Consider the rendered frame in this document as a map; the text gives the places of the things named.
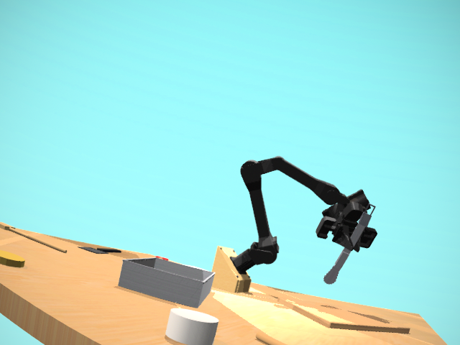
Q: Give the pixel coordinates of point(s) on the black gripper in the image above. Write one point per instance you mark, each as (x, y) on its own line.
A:
(343, 231)

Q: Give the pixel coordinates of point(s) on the white cylinder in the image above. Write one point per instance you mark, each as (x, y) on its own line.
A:
(191, 327)

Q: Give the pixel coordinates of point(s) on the yellow flat disc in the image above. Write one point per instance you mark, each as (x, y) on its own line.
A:
(9, 259)

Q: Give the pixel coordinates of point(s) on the grey spatula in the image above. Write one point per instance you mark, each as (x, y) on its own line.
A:
(100, 251)

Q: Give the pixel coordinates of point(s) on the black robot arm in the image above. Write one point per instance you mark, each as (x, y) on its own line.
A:
(265, 250)

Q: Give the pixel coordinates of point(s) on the grey metal roasting tin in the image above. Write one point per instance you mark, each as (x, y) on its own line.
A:
(166, 280)

